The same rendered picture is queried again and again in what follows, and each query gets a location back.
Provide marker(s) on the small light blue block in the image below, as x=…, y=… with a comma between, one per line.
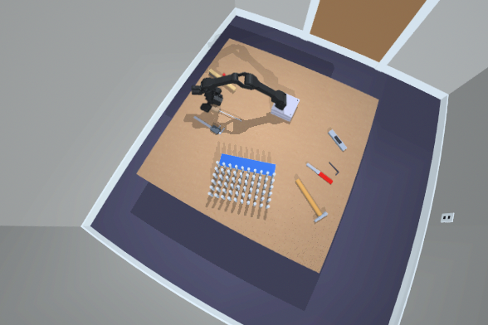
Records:
x=338, y=141

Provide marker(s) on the hammer with wooden handle and grey head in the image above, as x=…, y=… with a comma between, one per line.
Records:
x=310, y=199

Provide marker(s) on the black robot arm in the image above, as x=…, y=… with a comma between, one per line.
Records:
x=251, y=82

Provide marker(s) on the blue flat strip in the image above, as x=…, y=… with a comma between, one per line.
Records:
x=248, y=163

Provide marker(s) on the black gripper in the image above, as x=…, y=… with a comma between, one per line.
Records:
x=206, y=107

